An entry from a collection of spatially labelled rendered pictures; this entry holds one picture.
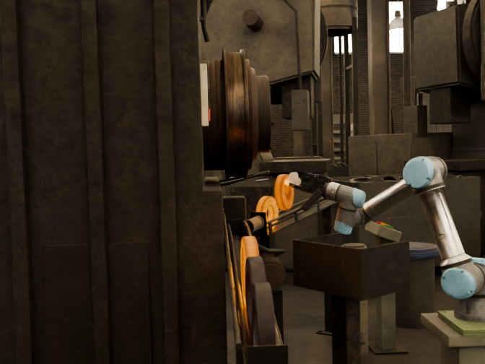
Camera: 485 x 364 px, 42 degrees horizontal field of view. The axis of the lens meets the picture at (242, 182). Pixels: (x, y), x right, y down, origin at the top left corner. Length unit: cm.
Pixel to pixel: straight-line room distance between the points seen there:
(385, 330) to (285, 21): 272
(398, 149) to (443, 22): 127
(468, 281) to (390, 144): 408
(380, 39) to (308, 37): 642
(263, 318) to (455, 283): 131
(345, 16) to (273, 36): 619
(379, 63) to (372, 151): 483
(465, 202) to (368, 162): 204
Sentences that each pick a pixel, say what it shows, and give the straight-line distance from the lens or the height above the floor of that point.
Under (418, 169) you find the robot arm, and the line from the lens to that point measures 239.
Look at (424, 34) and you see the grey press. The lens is 605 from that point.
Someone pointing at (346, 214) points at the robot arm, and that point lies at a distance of 258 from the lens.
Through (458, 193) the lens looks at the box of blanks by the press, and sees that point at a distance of 479.
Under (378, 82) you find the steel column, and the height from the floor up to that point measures 208.
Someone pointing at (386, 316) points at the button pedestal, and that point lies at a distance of 315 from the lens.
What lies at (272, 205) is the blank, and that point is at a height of 74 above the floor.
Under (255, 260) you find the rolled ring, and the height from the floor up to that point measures 74.
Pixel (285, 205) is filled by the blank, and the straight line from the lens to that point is 266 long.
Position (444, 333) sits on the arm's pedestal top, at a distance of 246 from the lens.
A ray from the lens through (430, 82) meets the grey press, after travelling 595.
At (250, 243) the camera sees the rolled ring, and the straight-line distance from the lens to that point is 155.
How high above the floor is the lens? 99
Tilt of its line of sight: 3 degrees down
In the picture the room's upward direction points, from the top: 2 degrees counter-clockwise
